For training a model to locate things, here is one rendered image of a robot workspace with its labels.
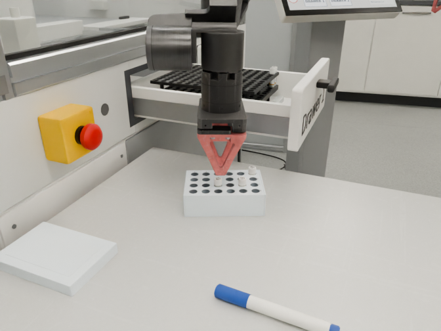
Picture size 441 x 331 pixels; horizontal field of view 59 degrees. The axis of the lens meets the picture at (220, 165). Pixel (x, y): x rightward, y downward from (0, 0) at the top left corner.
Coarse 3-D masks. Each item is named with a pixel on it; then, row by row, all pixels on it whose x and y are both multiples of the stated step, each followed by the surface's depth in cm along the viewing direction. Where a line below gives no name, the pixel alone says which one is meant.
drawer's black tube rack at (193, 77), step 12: (180, 72) 85; (192, 72) 86; (252, 72) 85; (264, 72) 85; (168, 84) 77; (180, 84) 76; (192, 84) 76; (252, 84) 76; (252, 96) 79; (264, 96) 79
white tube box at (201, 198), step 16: (192, 176) 63; (208, 176) 63; (224, 176) 63; (240, 176) 63; (256, 176) 63; (192, 192) 60; (208, 192) 60; (224, 192) 59; (240, 192) 59; (256, 192) 60; (192, 208) 59; (208, 208) 59; (224, 208) 59; (240, 208) 59; (256, 208) 59
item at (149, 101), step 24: (168, 72) 91; (288, 72) 88; (144, 96) 76; (168, 96) 74; (192, 96) 72; (288, 96) 90; (168, 120) 76; (192, 120) 74; (264, 120) 68; (288, 120) 67
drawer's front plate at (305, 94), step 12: (324, 60) 83; (312, 72) 73; (324, 72) 82; (300, 84) 65; (312, 84) 70; (300, 96) 62; (312, 96) 72; (324, 96) 88; (300, 108) 63; (312, 108) 75; (300, 120) 64; (312, 120) 78; (300, 132) 66; (288, 144) 67; (300, 144) 69
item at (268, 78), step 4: (264, 76) 82; (268, 76) 82; (272, 76) 82; (276, 76) 84; (260, 80) 79; (264, 80) 79; (268, 80) 79; (256, 84) 76; (260, 84) 76; (264, 84) 77; (248, 88) 73; (252, 88) 74; (256, 88) 73; (260, 88) 74; (248, 92) 72; (252, 92) 71; (256, 92) 72
